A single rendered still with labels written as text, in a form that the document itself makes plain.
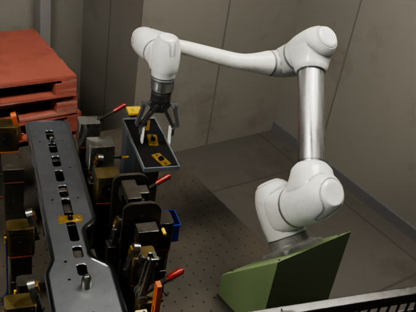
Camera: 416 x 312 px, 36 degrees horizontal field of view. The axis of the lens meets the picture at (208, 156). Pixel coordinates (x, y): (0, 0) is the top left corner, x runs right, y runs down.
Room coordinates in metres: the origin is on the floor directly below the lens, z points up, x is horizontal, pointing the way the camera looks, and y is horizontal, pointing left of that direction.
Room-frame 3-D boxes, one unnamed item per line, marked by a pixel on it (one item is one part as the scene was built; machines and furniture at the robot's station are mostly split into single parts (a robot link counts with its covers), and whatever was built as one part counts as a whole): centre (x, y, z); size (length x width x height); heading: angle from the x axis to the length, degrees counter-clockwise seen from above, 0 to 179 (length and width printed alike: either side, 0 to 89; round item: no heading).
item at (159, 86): (2.12, 0.21, 1.41); 0.09 x 0.09 x 0.06
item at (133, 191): (1.76, 0.22, 0.95); 0.18 x 0.13 x 0.49; 24
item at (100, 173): (1.98, 0.35, 0.89); 0.12 x 0.08 x 0.38; 114
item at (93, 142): (2.14, 0.41, 0.90); 0.13 x 0.08 x 0.41; 114
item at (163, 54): (2.14, 0.22, 1.52); 0.13 x 0.11 x 0.16; 34
